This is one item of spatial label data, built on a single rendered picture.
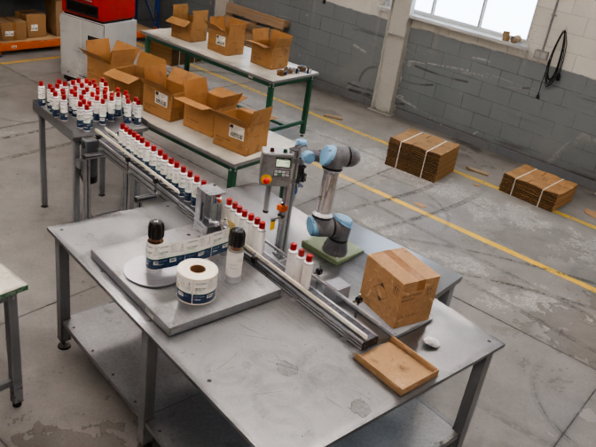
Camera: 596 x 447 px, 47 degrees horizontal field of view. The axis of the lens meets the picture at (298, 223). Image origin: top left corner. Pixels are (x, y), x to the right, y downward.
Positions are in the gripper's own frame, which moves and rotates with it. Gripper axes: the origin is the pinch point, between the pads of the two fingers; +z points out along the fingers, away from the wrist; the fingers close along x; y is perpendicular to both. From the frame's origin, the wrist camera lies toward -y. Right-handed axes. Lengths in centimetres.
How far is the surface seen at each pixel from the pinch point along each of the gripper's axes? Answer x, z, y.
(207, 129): 59, 17, -140
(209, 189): -63, -14, -10
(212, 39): 252, 9, -338
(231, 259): -92, -1, 39
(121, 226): -95, 18, -48
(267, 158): -57, -44, 24
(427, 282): -39, -9, 121
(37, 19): 216, 57, -649
